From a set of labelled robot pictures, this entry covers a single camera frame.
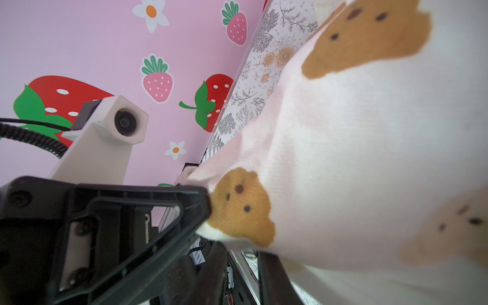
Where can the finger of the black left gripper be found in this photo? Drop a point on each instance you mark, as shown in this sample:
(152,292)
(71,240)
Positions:
(64,243)

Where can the cream large-bear print pillow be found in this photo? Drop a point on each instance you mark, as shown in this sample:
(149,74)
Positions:
(366,171)

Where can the floral grey table mat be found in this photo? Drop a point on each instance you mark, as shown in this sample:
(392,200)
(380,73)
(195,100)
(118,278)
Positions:
(285,28)

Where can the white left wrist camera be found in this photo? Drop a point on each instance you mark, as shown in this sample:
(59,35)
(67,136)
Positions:
(103,137)

